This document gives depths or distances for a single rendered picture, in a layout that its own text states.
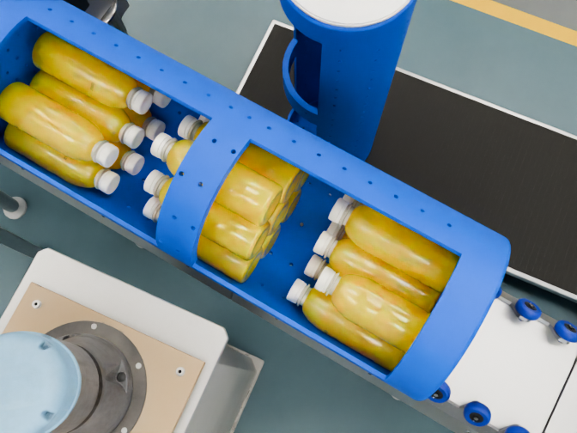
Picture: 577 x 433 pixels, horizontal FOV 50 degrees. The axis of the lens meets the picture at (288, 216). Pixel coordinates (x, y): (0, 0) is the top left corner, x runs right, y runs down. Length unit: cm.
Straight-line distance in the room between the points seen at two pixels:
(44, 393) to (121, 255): 149
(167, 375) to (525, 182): 150
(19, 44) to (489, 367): 99
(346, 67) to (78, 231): 124
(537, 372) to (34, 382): 84
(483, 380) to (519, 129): 119
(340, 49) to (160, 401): 75
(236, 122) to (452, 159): 127
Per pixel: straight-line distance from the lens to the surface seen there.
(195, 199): 90
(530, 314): 116
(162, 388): 92
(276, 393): 207
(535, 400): 121
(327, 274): 95
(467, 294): 87
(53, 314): 98
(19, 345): 74
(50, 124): 109
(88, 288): 98
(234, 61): 237
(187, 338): 93
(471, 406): 113
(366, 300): 94
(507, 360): 120
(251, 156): 98
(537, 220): 212
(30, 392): 74
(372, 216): 95
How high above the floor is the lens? 206
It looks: 75 degrees down
